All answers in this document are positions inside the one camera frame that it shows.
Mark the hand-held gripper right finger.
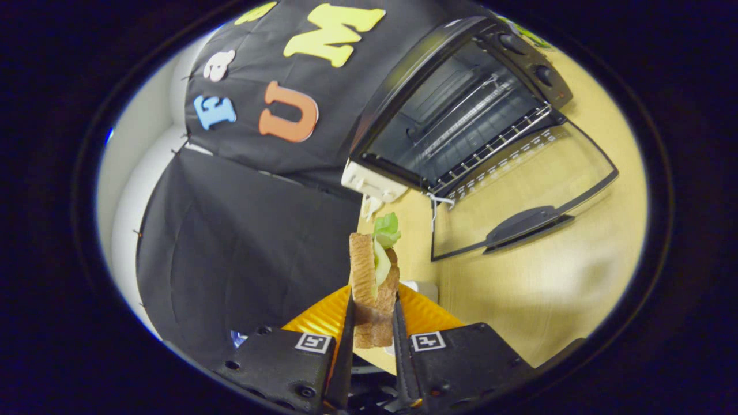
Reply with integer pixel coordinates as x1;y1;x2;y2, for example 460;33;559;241
392;282;540;413

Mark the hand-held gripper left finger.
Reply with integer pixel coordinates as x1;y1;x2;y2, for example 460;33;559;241
213;285;356;415

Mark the toast sandwich with lettuce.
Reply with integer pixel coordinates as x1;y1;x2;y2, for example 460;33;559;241
348;212;403;350

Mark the black toaster oven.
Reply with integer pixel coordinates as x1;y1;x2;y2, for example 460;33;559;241
349;16;620;263

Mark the black backdrop cloth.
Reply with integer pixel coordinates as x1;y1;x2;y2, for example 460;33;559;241
135;0;482;371

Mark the green label drink bottle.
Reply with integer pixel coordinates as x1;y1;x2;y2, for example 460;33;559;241
499;16;555;52

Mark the white toaster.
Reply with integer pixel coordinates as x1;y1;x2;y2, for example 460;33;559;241
341;159;408;204

